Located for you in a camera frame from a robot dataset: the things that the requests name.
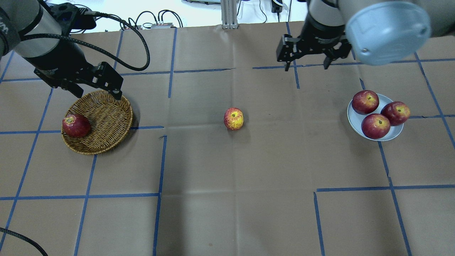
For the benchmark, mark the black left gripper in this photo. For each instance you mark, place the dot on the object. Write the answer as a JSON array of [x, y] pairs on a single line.
[[61, 63]]

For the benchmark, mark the aluminium frame post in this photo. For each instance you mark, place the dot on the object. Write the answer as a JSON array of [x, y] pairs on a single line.
[[229, 14]]

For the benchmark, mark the red apple plate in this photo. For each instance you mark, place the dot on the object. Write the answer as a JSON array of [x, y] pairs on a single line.
[[365, 102], [396, 112], [375, 126]]

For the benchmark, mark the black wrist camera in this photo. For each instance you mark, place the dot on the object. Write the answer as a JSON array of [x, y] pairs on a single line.
[[72, 17]]

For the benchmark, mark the red apple plate front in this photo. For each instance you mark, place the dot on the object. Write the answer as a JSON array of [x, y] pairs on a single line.
[[375, 126]]

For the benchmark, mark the woven wicker basket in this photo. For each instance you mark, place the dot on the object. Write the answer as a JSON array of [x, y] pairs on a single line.
[[110, 121]]

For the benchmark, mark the red yellow apple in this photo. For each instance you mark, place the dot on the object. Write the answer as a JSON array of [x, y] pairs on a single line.
[[233, 119]]

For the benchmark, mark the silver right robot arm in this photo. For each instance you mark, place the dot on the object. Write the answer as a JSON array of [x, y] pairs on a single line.
[[379, 32]]

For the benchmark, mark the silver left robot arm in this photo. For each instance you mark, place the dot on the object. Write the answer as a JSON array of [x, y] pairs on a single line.
[[40, 34]]

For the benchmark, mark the grey round plate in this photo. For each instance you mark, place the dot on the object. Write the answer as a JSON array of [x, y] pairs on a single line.
[[355, 120]]

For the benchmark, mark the red apple plate outer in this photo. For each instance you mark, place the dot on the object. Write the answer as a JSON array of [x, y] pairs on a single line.
[[396, 112]]

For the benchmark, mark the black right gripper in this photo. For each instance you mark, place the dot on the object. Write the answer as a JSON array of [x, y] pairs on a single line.
[[321, 35]]

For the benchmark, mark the red apple plate back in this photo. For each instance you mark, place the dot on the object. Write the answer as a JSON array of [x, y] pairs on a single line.
[[365, 102]]

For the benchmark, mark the black power adapter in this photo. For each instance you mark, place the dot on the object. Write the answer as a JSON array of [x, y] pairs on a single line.
[[276, 6]]

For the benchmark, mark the dark red basket apple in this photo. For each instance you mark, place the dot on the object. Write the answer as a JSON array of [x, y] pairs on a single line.
[[76, 125]]

